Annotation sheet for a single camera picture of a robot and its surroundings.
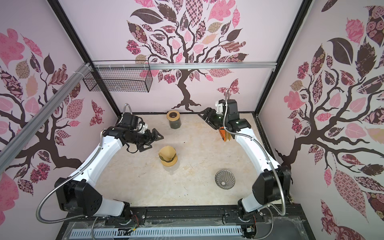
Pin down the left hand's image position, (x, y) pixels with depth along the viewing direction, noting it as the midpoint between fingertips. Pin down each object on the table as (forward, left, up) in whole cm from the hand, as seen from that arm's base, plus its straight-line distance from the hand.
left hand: (157, 143), depth 78 cm
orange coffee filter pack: (+16, -41, -14) cm, 47 cm away
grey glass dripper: (-14, -37, -16) cm, 43 cm away
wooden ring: (+28, -4, -11) cm, 31 cm away
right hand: (+12, -24, +11) cm, 29 cm away
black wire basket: (+65, +44, -3) cm, 79 cm away
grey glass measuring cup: (+28, -5, -18) cm, 34 cm away
